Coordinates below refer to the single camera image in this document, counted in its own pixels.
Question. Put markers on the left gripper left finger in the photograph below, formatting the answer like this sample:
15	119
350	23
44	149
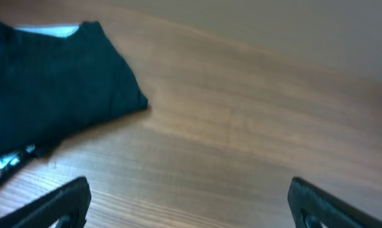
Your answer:
66	206

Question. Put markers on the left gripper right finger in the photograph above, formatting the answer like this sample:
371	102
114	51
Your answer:
312	207

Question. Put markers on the black shorts with white trim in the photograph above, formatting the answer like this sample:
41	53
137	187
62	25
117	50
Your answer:
52	87

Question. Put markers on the folded black printed jersey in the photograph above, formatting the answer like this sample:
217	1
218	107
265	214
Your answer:
12	162

